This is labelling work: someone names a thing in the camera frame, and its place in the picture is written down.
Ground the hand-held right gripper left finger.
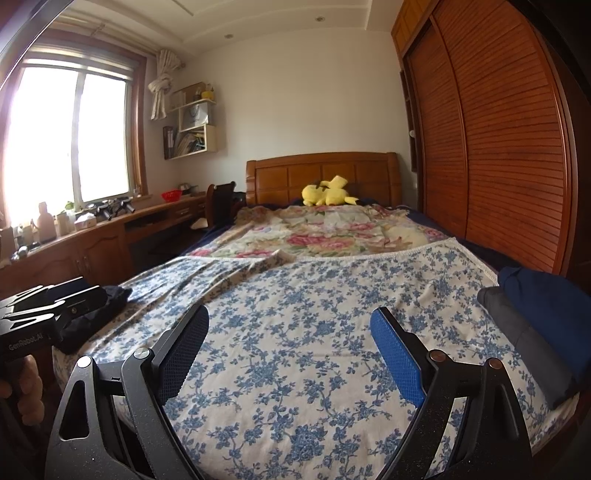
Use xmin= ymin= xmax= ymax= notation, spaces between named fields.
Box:
xmin=45 ymin=302 xmax=211 ymax=480

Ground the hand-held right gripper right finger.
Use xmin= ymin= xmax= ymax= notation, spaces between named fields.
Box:
xmin=370 ymin=306 xmax=532 ymax=480

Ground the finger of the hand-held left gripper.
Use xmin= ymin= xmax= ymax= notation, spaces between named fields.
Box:
xmin=8 ymin=285 xmax=110 ymax=331
xmin=0 ymin=275 xmax=90 ymax=315

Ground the black double-breasted coat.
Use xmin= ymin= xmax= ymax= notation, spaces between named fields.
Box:
xmin=58 ymin=285 xmax=134 ymax=355

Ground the person's left hand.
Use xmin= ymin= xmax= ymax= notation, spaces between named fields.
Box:
xmin=17 ymin=357 xmax=45 ymax=419

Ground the wooden desk cabinet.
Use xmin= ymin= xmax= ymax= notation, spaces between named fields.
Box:
xmin=0 ymin=191 xmax=213 ymax=301

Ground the beige bottle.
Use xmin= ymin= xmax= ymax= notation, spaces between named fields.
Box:
xmin=36 ymin=202 xmax=56 ymax=243

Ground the blue floral blanket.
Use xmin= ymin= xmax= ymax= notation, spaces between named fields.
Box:
xmin=53 ymin=237 xmax=578 ymax=478

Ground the black metal device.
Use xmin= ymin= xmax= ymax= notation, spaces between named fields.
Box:
xmin=95 ymin=198 xmax=136 ymax=220

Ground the folded grey garment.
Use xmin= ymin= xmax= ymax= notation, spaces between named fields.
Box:
xmin=477 ymin=286 xmax=580 ymax=409

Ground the pink floral blanket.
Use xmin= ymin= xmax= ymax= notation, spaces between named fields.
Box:
xmin=187 ymin=203 xmax=458 ymax=264

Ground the dark wooden chair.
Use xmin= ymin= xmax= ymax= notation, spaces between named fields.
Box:
xmin=205 ymin=182 xmax=237 ymax=229

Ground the wooden framed window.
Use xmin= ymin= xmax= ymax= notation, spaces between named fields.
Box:
xmin=0 ymin=48 xmax=148 ymax=222

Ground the folded blue garment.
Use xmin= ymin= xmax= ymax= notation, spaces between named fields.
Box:
xmin=498 ymin=266 xmax=591 ymax=370

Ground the yellow plush toy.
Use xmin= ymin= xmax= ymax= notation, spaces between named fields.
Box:
xmin=301 ymin=175 xmax=360 ymax=207

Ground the wooden bed headboard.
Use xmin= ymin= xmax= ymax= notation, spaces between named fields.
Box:
xmin=246 ymin=152 xmax=403 ymax=208

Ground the tied white curtain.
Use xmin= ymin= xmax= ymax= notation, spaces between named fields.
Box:
xmin=148 ymin=48 xmax=185 ymax=121

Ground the wooden slatted wardrobe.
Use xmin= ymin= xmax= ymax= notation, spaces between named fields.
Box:
xmin=390 ymin=0 xmax=580 ymax=282

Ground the white wall shelf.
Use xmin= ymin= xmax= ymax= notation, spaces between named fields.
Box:
xmin=163 ymin=82 xmax=219 ymax=161

